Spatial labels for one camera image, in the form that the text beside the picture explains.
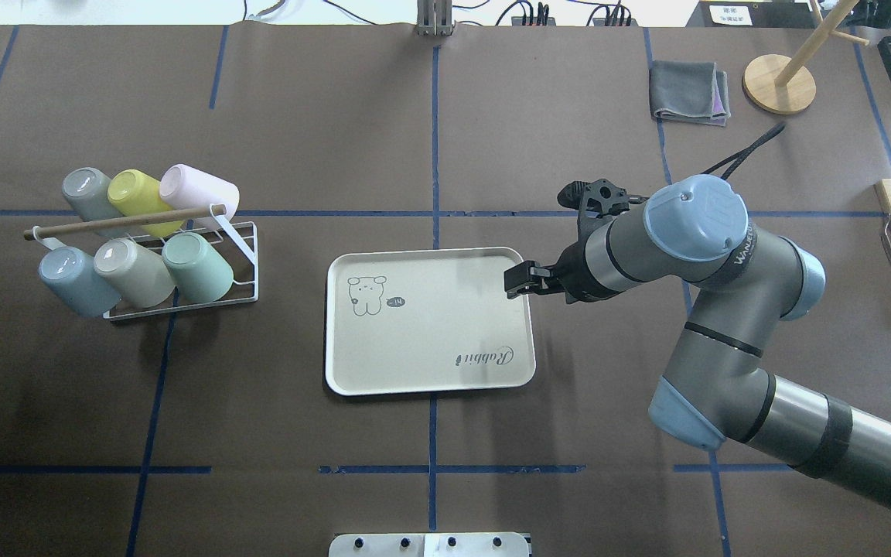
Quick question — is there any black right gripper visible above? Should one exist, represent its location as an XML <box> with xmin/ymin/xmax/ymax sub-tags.
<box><xmin>504</xmin><ymin>244</ymin><xmax>588</xmax><ymax>304</ymax></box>

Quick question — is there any cream rabbit tray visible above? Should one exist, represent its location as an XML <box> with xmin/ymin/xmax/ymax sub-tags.
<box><xmin>324</xmin><ymin>247</ymin><xmax>535</xmax><ymax>396</ymax></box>

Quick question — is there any mint green cup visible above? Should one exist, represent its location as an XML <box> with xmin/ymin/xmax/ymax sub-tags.
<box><xmin>162</xmin><ymin>231</ymin><xmax>234</xmax><ymax>303</ymax></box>

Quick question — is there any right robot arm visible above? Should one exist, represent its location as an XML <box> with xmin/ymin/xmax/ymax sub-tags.
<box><xmin>504</xmin><ymin>174</ymin><xmax>891</xmax><ymax>510</ymax></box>

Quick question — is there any pink cup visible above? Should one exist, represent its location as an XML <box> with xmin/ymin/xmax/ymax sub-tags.
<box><xmin>159</xmin><ymin>163</ymin><xmax>240</xmax><ymax>231</ymax></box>

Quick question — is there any beige cup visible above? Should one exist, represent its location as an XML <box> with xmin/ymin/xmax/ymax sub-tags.
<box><xmin>94</xmin><ymin>237</ymin><xmax>176</xmax><ymax>308</ymax></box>

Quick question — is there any yellow cup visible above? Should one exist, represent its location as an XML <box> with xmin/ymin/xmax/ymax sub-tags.
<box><xmin>107</xmin><ymin>169</ymin><xmax>174</xmax><ymax>217</ymax></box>

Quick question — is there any grey-green cup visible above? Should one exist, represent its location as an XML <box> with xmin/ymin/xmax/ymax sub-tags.
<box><xmin>61</xmin><ymin>168</ymin><xmax>124</xmax><ymax>222</ymax></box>

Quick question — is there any blue-grey cup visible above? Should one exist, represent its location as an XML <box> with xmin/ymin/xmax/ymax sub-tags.
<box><xmin>38</xmin><ymin>247</ymin><xmax>121</xmax><ymax>317</ymax></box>

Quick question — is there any folded grey cloth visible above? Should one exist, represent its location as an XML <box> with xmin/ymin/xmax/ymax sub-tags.
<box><xmin>648</xmin><ymin>60</ymin><xmax>732</xmax><ymax>127</ymax></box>

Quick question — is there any wooden mug tree stand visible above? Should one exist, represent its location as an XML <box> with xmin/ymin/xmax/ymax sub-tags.
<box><xmin>742</xmin><ymin>1</ymin><xmax>870</xmax><ymax>115</ymax></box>

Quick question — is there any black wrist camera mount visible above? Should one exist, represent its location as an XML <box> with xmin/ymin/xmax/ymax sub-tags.
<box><xmin>556</xmin><ymin>179</ymin><xmax>648</xmax><ymax>242</ymax></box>

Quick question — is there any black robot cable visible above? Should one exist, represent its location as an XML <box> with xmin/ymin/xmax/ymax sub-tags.
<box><xmin>701</xmin><ymin>122</ymin><xmax>787</xmax><ymax>177</ymax></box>

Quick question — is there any aluminium frame post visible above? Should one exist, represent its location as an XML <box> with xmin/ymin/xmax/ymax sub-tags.
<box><xmin>415</xmin><ymin>0</ymin><xmax>455</xmax><ymax>36</ymax></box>

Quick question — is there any white wire cup rack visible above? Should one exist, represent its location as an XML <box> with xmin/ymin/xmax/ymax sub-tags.
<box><xmin>24</xmin><ymin>204</ymin><xmax>259</xmax><ymax>322</ymax></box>

